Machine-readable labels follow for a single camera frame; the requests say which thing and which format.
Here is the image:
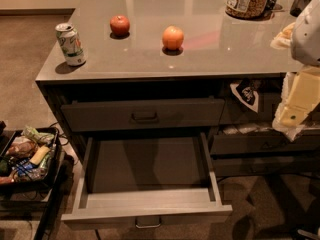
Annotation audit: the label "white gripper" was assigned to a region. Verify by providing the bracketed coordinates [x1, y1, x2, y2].
[272, 65, 320, 141]

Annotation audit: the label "grey drawer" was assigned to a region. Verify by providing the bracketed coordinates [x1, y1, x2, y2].
[212, 155, 320, 177]
[211, 130, 320, 155]
[220, 93, 281, 124]
[61, 97, 224, 132]
[62, 133, 232, 230]

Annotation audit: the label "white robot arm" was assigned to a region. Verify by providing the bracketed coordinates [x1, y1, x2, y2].
[272, 0, 320, 141]

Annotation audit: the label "white packets in drawer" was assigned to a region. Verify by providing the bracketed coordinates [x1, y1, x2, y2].
[222, 122, 272, 135]

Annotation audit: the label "black white snack bag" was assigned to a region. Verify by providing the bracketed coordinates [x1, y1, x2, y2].
[230, 78, 261, 112]

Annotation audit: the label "jar of nuts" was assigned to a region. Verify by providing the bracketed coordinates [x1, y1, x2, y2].
[226, 0, 267, 19]

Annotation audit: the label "orange fruit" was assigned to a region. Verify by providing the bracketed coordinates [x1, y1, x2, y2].
[162, 26, 184, 50]

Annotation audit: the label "grey cabinet with countertop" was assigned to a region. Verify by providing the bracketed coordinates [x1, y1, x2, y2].
[37, 0, 319, 162]

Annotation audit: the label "red apple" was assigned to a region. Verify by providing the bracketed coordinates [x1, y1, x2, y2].
[110, 15, 130, 36]

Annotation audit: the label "green white soda can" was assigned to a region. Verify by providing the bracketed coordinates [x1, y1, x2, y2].
[55, 23, 86, 66]

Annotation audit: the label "black tray of snacks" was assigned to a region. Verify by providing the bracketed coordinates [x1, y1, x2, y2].
[0, 127, 59, 192]

